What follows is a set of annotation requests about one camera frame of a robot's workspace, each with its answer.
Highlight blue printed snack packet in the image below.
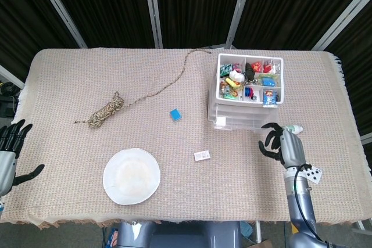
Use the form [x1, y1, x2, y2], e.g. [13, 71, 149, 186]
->
[262, 89, 280, 109]

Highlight clear plastic drawer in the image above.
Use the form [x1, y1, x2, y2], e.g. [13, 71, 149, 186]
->
[213, 104, 279, 131]

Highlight orange green candy packets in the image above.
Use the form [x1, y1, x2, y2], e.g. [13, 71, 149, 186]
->
[220, 82, 244, 99]

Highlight tan black braided rope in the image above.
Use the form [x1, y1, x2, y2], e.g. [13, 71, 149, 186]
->
[74, 48, 213, 129]

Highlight grey robot torso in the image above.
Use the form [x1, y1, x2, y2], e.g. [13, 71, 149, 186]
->
[115, 221, 242, 248]

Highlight small white paper packet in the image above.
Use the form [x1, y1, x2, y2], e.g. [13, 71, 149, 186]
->
[194, 149, 212, 162]

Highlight blue white block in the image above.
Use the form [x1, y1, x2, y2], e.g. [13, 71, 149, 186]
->
[169, 107, 183, 123]

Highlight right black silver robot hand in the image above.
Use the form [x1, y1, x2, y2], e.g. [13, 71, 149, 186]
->
[258, 122, 307, 170]

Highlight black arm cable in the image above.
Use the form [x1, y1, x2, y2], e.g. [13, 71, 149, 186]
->
[293, 163, 335, 245]

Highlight red white packet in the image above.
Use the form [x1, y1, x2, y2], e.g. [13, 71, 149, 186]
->
[263, 59, 277, 74]

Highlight blue green flat packet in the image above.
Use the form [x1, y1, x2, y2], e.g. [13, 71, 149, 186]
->
[259, 75, 277, 87]

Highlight black equipment with cables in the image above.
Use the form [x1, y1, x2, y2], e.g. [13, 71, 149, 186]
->
[0, 81, 21, 115]

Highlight white table leg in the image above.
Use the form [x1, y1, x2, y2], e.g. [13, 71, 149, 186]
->
[255, 221, 263, 245]

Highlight white bottle green label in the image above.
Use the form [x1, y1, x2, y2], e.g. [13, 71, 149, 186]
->
[283, 125, 304, 135]

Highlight white metal frame post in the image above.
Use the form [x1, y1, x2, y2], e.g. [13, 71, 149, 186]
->
[30, 0, 88, 49]
[142, 0, 163, 49]
[310, 0, 372, 52]
[225, 0, 256, 49]

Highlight white compartment tray with trinkets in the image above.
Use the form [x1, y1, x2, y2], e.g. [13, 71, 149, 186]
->
[208, 53, 284, 123]

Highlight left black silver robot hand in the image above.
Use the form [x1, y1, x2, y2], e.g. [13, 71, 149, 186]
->
[0, 119, 45, 198]

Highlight beige woven tablecloth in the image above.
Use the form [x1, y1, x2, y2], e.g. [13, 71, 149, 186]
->
[0, 47, 372, 228]

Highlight spades playing card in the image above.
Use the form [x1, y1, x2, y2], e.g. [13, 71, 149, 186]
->
[305, 166, 323, 185]

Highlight black pleated curtain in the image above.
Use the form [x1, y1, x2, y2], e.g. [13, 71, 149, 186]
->
[0, 0, 372, 141]

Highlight white round lump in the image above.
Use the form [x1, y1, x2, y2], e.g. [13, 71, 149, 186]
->
[229, 70, 245, 83]

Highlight white paper plate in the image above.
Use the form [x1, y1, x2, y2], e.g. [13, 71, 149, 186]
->
[102, 148, 162, 206]

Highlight blue red floor packet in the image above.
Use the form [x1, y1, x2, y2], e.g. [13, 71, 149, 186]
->
[106, 226, 120, 248]

